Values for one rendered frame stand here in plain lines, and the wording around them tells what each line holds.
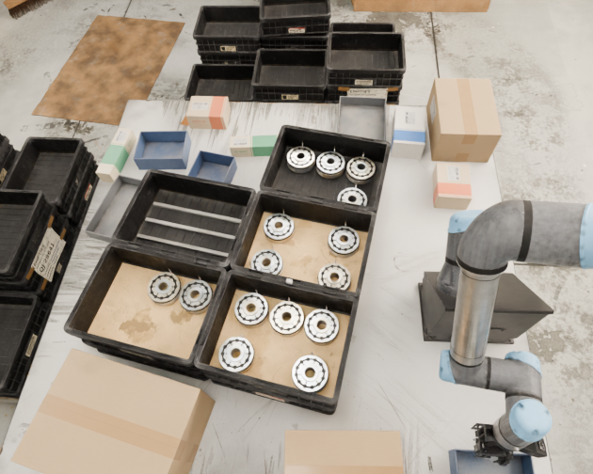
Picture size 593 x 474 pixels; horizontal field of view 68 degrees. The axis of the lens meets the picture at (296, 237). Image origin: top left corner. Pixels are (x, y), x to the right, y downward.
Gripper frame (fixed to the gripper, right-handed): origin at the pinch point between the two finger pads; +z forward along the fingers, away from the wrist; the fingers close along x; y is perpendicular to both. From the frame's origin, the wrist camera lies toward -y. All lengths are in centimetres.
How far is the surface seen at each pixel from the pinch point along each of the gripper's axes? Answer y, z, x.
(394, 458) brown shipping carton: 26.9, -8.2, 5.6
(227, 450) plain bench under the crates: 73, 8, 5
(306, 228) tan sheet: 55, -13, -62
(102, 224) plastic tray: 135, -2, -67
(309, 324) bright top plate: 51, -12, -27
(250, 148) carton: 82, -11, -103
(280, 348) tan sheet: 60, -8, -21
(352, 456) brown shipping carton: 37.5, -8.1, 6.2
